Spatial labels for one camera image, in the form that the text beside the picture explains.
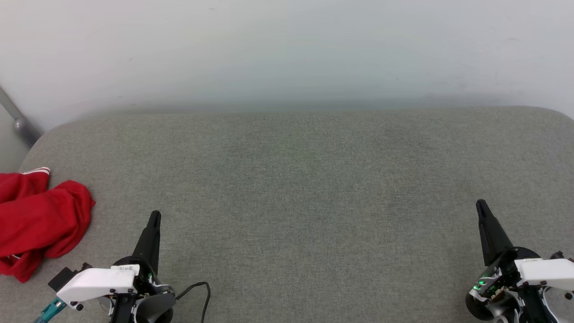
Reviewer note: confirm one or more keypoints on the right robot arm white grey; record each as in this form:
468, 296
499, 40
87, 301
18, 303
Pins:
502, 312

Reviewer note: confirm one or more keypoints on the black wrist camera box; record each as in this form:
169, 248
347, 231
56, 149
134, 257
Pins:
558, 255
62, 278

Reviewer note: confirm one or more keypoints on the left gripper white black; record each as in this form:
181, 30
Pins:
103, 280

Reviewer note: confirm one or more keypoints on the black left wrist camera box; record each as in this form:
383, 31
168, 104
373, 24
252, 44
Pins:
62, 278

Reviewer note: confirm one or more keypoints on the grey fabric sofa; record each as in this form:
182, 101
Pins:
291, 202

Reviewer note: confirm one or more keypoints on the red white sports jersey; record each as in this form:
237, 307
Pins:
40, 215

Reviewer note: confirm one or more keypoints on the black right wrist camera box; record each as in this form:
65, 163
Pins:
558, 255

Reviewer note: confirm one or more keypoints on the grey metal pole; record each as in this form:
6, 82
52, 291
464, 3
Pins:
20, 123

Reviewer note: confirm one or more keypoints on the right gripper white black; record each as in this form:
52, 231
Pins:
538, 273

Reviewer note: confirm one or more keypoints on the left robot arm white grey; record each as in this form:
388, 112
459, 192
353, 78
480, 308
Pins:
154, 307

